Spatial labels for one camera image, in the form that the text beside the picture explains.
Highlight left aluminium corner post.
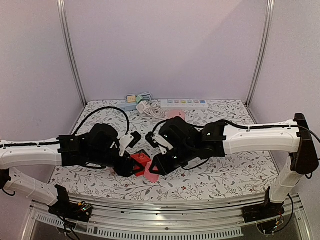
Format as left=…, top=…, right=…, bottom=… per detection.
left=57, top=0, right=88, bottom=107

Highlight right aluminium corner post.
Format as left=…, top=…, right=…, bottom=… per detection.
left=245, top=0, right=275, bottom=108

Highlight white plug block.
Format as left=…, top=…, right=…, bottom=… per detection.
left=136, top=100, right=150, bottom=114

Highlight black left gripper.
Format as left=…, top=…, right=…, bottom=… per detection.
left=87, top=148, right=144, bottom=178

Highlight red cube socket adapter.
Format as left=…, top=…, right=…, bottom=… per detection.
left=130, top=149, right=152, bottom=166

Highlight pink plug adapter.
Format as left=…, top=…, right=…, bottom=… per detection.
left=144, top=162, right=159, bottom=183

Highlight aluminium corner post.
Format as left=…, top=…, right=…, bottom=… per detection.
left=57, top=0, right=88, bottom=107
left=245, top=0, right=275, bottom=108

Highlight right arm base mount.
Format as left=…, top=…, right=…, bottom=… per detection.
left=241, top=187, right=285, bottom=223

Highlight aluminium front rail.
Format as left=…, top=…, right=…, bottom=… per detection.
left=22, top=194, right=313, bottom=240

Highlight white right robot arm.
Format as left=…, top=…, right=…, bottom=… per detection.
left=145, top=113, right=320, bottom=218

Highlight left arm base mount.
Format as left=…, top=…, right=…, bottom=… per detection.
left=48, top=184, right=93, bottom=223

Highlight white colourful power strip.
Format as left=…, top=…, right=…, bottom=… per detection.
left=160, top=99, right=209, bottom=110

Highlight white coiled cable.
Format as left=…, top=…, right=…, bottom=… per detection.
left=145, top=100, right=167, bottom=120

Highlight yellow cube socket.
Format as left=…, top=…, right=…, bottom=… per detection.
left=125, top=94, right=137, bottom=104

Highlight pink round cable reel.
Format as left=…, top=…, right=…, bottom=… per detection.
left=167, top=109, right=186, bottom=120

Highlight floral table cloth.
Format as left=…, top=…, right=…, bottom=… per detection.
left=49, top=100, right=278, bottom=202

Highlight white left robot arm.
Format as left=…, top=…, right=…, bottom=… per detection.
left=0, top=108, right=144, bottom=217

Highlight green beige socket adapter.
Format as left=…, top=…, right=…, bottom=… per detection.
left=135, top=92, right=153, bottom=104

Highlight blue power strip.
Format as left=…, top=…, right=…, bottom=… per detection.
left=117, top=103, right=137, bottom=112

